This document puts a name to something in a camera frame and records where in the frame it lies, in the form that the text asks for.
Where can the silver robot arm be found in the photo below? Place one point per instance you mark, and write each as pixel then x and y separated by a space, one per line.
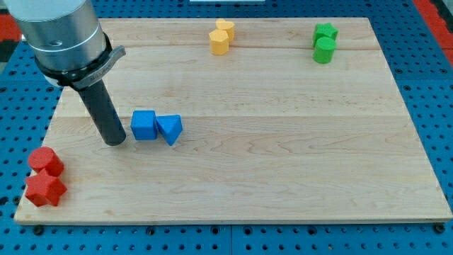
pixel 66 36

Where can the blue triangle block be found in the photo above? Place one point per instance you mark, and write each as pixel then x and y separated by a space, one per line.
pixel 170 127

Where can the wooden board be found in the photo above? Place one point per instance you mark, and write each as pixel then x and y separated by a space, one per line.
pixel 270 137

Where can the blue cube block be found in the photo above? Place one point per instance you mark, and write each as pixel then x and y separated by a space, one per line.
pixel 143 125

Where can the yellow hexagon block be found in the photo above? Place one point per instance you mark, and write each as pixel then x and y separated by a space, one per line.
pixel 219 42

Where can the yellow heart block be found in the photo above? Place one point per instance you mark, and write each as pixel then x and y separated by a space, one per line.
pixel 227 26

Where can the green cylinder block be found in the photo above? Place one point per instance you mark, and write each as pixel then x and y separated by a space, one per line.
pixel 324 49

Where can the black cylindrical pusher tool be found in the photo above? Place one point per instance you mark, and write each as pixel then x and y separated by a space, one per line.
pixel 103 113

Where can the green star block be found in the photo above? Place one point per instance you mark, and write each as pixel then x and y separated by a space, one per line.
pixel 324 30

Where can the red cylinder block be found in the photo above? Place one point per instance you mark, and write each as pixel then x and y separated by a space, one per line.
pixel 45 158

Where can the red star block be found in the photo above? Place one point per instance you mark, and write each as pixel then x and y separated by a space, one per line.
pixel 44 189

